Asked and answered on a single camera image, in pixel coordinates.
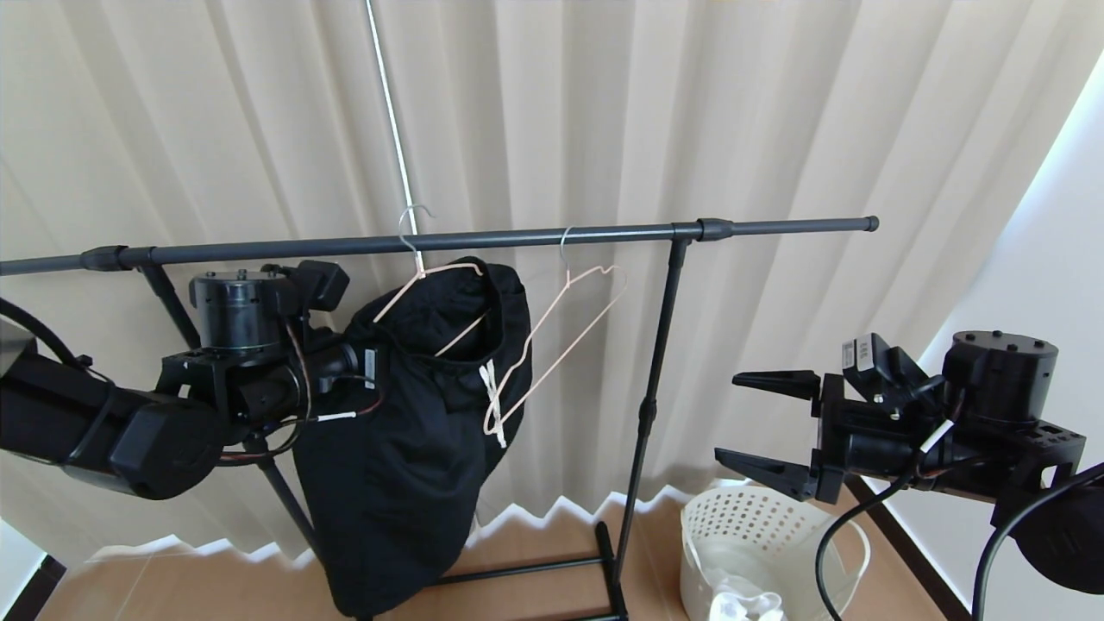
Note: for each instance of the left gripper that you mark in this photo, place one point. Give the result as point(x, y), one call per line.
point(345, 366)

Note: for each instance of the black knitted garment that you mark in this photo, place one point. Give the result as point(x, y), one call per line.
point(388, 474)

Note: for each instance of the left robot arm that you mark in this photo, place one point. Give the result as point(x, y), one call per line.
point(129, 440)

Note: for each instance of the pink clothes hanger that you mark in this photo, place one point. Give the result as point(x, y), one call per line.
point(417, 259)
point(567, 285)

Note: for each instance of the white printed garment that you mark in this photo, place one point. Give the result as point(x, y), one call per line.
point(746, 604)

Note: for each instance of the beige curtain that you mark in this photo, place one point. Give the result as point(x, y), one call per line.
point(690, 103)

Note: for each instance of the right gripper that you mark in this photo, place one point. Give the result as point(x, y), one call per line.
point(880, 440)

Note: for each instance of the white laundry basket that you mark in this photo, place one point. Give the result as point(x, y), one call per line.
point(759, 526)

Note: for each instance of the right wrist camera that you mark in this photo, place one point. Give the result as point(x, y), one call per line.
point(888, 366)

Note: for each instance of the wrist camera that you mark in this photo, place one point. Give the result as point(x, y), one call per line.
point(888, 366)
point(319, 285)

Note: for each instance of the black clothes rack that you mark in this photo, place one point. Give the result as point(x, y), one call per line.
point(517, 236)

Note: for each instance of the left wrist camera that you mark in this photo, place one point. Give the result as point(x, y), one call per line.
point(319, 285)

